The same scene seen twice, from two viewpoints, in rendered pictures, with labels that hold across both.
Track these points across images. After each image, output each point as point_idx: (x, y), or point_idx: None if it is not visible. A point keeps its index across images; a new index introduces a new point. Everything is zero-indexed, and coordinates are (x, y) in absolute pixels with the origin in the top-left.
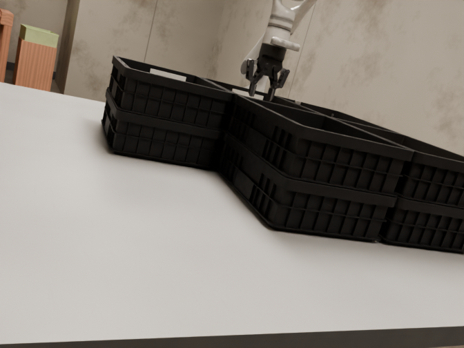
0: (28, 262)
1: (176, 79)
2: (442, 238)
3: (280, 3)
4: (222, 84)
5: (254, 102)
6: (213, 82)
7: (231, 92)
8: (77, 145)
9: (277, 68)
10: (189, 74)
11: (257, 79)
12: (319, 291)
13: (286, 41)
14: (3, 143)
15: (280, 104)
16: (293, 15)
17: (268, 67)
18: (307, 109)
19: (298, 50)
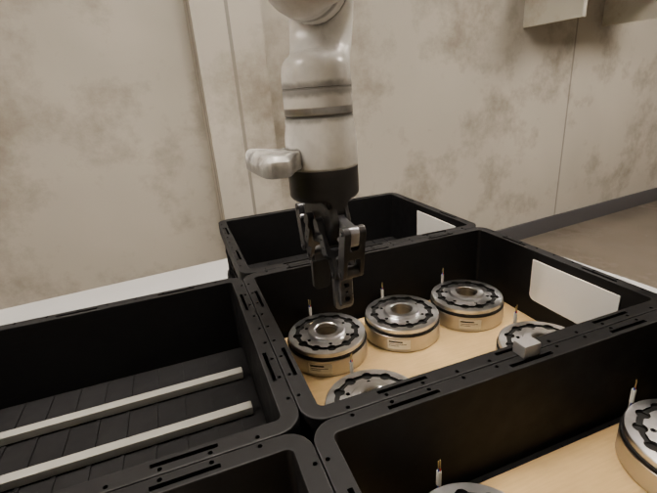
0: None
1: (443, 229)
2: None
3: (296, 46)
4: (512, 246)
5: (142, 297)
6: (496, 241)
7: (267, 270)
8: None
9: (327, 223)
10: (459, 220)
11: (309, 248)
12: None
13: (252, 156)
14: (199, 284)
15: (274, 323)
16: (291, 70)
17: (307, 221)
18: (414, 377)
19: (269, 174)
